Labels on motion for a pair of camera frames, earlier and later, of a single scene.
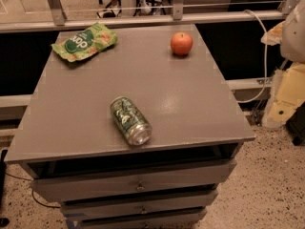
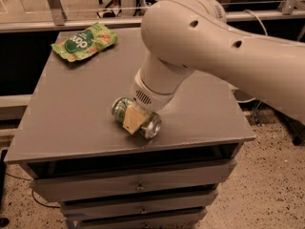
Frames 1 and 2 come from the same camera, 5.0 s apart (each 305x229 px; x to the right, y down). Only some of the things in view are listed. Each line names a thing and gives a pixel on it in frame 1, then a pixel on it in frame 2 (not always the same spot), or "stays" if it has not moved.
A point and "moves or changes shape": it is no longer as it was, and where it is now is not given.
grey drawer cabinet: (73, 153) stays
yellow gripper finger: (287, 94) → (147, 95)
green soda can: (131, 121) moves or changes shape
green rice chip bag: (85, 42) stays
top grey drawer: (65, 181) stays
